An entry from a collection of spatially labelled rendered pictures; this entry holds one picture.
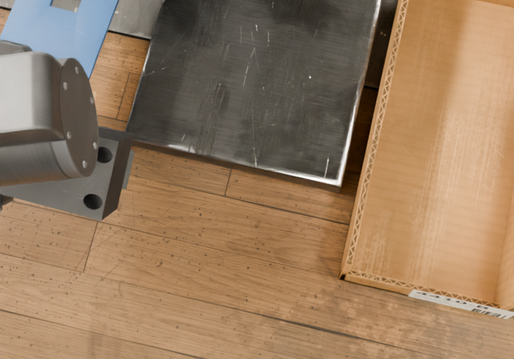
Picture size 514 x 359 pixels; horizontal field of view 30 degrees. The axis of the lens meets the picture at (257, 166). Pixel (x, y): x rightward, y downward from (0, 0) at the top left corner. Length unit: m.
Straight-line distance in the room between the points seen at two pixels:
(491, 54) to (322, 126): 0.15
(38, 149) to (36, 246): 0.31
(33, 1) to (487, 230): 0.37
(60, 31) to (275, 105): 0.17
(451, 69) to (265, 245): 0.20
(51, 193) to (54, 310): 0.24
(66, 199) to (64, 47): 0.20
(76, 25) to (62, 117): 0.26
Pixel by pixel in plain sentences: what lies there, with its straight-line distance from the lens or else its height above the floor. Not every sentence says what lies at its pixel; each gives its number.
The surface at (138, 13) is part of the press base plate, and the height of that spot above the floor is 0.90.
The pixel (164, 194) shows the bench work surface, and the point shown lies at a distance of 0.74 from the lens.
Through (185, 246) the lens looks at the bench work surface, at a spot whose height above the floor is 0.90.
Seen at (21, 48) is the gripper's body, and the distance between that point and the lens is 0.56.
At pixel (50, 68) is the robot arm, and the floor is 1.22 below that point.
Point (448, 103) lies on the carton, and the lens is 0.77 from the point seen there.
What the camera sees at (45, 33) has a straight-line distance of 0.70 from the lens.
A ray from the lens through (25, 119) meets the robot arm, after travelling 0.42.
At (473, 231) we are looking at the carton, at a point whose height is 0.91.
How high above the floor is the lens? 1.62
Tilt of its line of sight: 75 degrees down
